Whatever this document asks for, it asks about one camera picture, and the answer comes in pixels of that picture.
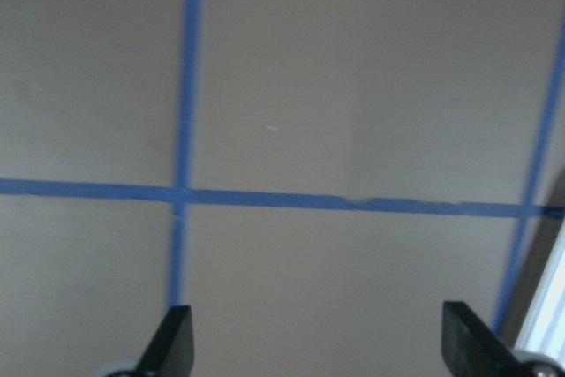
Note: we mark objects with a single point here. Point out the aluminium frame post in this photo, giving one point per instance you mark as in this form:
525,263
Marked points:
543,328

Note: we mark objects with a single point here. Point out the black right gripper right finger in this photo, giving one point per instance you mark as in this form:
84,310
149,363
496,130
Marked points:
469,347

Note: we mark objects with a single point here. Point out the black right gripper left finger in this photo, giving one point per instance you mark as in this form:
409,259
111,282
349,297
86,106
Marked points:
171,350

